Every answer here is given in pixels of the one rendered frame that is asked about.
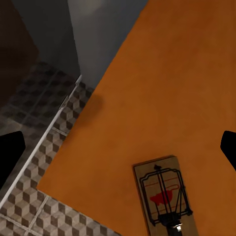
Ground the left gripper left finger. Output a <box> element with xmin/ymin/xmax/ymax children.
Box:
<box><xmin>0</xmin><ymin>131</ymin><xmax>26</xmax><ymax>190</ymax></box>

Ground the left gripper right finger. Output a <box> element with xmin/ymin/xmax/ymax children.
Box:
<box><xmin>220</xmin><ymin>131</ymin><xmax>236</xmax><ymax>170</ymax></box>

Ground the mousetrap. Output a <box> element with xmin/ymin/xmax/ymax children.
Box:
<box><xmin>134</xmin><ymin>156</ymin><xmax>199</xmax><ymax>236</ymax></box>

